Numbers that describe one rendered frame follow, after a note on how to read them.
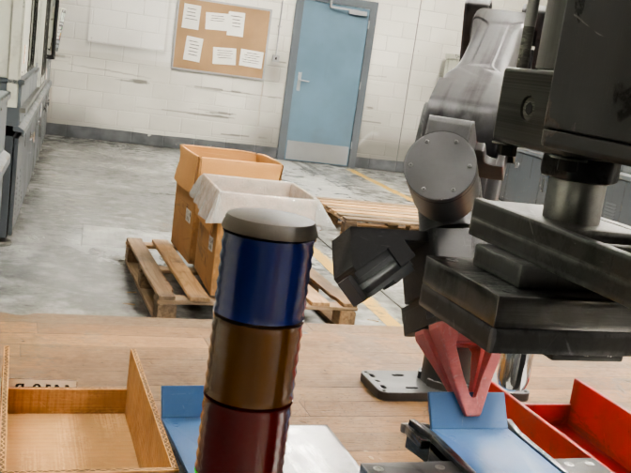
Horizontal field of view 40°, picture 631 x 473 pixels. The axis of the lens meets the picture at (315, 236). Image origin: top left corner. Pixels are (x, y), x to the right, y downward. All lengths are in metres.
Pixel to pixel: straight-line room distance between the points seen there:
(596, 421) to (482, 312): 0.47
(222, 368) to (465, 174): 0.37
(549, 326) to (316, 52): 11.19
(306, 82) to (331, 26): 0.79
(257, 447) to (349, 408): 0.61
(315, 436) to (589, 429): 0.32
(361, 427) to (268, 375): 0.58
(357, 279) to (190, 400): 0.23
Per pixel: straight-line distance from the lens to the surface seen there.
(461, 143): 0.69
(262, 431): 0.36
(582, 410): 1.02
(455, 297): 0.57
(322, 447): 0.82
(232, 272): 0.34
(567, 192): 0.58
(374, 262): 0.71
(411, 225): 7.05
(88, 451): 0.81
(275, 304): 0.34
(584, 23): 0.51
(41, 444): 0.82
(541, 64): 0.58
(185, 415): 0.84
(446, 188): 0.68
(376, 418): 0.96
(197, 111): 11.46
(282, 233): 0.34
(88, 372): 1.00
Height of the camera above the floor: 1.26
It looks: 11 degrees down
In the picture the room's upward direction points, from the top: 8 degrees clockwise
